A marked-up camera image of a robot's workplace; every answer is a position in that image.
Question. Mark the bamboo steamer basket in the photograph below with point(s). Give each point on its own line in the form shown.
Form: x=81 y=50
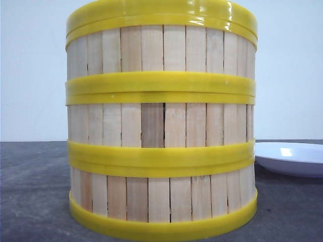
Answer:
x=164 y=209
x=105 y=141
x=159 y=58

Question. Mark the woven bamboo steamer lid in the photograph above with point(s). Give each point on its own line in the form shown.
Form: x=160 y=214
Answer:
x=227 y=11

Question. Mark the white plate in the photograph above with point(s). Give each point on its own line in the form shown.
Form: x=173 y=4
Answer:
x=295 y=159

